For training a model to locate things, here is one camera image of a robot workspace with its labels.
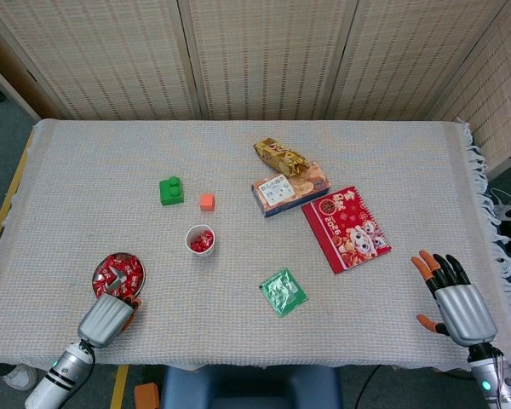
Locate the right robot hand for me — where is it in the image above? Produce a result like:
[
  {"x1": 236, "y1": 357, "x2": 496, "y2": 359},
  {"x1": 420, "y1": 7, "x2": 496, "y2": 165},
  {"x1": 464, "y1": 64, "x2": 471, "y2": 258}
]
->
[{"x1": 411, "y1": 250, "x2": 498, "y2": 345}]

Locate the golden snack bag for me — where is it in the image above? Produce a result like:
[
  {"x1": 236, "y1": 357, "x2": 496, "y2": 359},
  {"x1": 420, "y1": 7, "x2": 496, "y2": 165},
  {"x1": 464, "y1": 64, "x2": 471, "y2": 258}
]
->
[{"x1": 253, "y1": 137, "x2": 311, "y2": 178}]

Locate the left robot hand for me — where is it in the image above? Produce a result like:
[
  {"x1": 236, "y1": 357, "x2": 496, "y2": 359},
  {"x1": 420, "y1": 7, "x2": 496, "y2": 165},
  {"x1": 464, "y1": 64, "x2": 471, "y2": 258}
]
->
[{"x1": 77, "y1": 293, "x2": 142, "y2": 349}]

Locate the white woven tablecloth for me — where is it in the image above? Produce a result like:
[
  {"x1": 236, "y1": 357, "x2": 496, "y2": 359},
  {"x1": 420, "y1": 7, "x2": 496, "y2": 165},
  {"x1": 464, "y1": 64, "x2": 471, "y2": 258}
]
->
[{"x1": 0, "y1": 117, "x2": 511, "y2": 372}]

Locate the white paper cup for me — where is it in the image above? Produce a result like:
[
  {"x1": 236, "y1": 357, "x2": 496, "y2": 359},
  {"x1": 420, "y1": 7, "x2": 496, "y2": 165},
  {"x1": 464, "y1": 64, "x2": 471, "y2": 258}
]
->
[{"x1": 184, "y1": 224, "x2": 216, "y2": 257}]

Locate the white sneaker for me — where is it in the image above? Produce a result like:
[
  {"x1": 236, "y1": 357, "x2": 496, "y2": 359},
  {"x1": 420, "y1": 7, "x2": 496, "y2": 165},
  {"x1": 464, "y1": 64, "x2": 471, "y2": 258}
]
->
[{"x1": 2, "y1": 365, "x2": 39, "y2": 391}]

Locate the green toy building block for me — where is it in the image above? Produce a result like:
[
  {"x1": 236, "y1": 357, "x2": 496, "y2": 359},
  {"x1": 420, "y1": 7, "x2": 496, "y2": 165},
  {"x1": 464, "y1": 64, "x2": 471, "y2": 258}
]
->
[{"x1": 158, "y1": 175, "x2": 186, "y2": 207}]

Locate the red 2026 spiral calendar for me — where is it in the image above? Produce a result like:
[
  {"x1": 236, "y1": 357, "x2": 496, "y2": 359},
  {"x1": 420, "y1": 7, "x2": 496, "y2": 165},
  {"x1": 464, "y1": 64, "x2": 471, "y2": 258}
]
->
[{"x1": 301, "y1": 185, "x2": 393, "y2": 275}]

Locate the orange and blue biscuit box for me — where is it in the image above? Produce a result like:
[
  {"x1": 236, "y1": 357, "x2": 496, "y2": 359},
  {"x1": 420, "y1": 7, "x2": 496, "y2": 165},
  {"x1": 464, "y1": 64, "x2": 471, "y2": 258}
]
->
[{"x1": 250, "y1": 160, "x2": 331, "y2": 219}]

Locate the heap of red candies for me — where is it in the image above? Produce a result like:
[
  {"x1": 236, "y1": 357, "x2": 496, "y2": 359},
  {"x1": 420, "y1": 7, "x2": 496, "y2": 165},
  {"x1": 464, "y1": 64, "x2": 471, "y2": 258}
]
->
[{"x1": 94, "y1": 253, "x2": 145, "y2": 297}]

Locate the orange block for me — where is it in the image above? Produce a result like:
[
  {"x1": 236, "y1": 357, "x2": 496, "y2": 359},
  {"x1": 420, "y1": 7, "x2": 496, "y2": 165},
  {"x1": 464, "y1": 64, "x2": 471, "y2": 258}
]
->
[{"x1": 134, "y1": 382, "x2": 161, "y2": 409}]

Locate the woven bamboo screen panel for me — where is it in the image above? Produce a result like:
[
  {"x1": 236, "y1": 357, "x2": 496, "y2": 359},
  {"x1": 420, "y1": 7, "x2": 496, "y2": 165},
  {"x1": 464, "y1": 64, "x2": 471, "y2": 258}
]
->
[
  {"x1": 0, "y1": 12, "x2": 65, "y2": 123},
  {"x1": 327, "y1": 0, "x2": 510, "y2": 121},
  {"x1": 0, "y1": 0, "x2": 201, "y2": 121},
  {"x1": 178, "y1": 0, "x2": 359, "y2": 121},
  {"x1": 429, "y1": 0, "x2": 511, "y2": 180}
]

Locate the bowl of red candies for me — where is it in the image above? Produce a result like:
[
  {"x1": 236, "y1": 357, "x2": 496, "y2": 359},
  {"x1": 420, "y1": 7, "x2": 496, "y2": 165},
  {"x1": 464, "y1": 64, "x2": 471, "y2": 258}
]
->
[{"x1": 91, "y1": 251, "x2": 147, "y2": 302}]

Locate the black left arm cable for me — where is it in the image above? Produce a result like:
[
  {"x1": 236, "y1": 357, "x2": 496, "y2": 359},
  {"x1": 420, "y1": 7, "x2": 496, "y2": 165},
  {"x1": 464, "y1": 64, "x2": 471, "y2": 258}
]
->
[{"x1": 57, "y1": 339, "x2": 97, "y2": 409}]

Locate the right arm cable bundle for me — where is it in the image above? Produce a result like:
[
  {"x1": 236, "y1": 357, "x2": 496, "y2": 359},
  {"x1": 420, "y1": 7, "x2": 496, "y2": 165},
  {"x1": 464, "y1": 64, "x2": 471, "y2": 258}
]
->
[{"x1": 491, "y1": 347, "x2": 511, "y2": 409}]

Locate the black floor cable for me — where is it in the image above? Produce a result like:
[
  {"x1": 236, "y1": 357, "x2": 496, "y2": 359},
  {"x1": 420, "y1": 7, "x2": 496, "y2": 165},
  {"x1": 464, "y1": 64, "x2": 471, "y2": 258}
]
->
[{"x1": 356, "y1": 365, "x2": 384, "y2": 409}]

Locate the green foil sachet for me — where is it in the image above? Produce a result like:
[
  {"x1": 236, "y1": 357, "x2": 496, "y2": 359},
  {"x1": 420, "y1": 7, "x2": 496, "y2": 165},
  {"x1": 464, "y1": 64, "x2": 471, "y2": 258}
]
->
[{"x1": 260, "y1": 267, "x2": 309, "y2": 319}]

